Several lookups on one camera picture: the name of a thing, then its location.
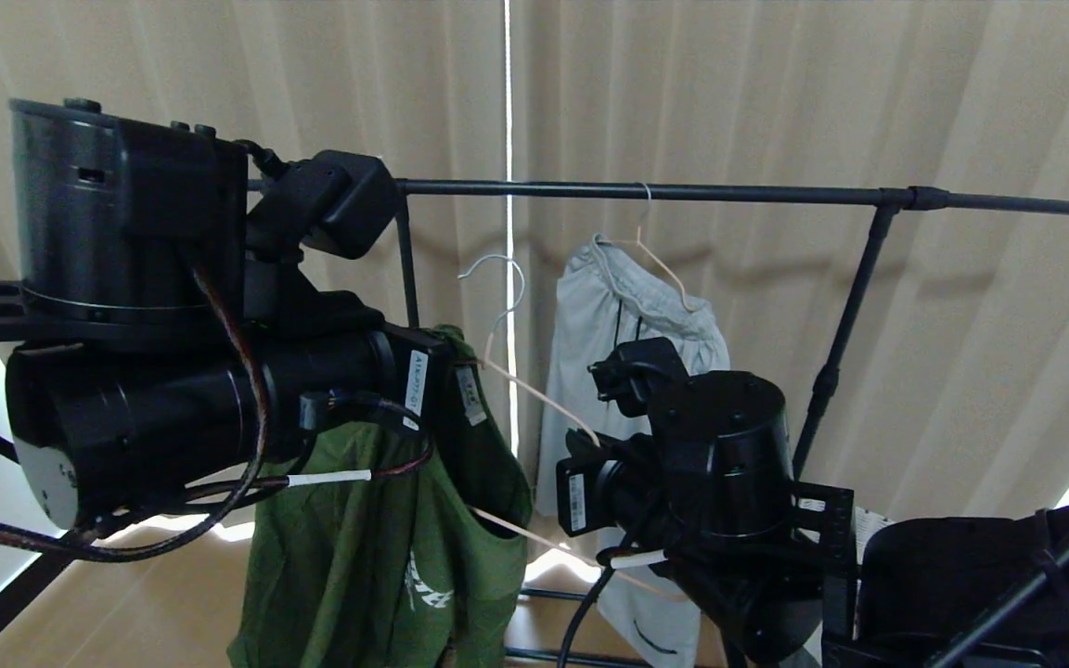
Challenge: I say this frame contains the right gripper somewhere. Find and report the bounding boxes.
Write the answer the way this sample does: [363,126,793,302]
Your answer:
[555,431,679,541]

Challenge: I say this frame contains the green garment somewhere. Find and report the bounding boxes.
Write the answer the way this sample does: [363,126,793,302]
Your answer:
[226,323,535,668]

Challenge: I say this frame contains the pale grey shorts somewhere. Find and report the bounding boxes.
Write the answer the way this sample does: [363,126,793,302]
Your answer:
[533,235,733,668]

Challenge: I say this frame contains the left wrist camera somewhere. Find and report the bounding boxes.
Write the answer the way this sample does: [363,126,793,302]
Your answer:
[241,149,399,322]

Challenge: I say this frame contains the pink clothes hanger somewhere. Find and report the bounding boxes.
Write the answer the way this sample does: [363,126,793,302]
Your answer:
[593,182,700,314]
[457,252,686,600]

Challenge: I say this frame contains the white laundry basket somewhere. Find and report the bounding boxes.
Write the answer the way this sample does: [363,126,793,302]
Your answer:
[796,495,895,559]

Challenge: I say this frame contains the black clothes rack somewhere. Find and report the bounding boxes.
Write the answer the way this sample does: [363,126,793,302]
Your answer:
[245,178,1069,668]

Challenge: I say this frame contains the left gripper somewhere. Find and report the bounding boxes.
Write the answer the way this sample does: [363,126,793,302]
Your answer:
[4,320,454,532]

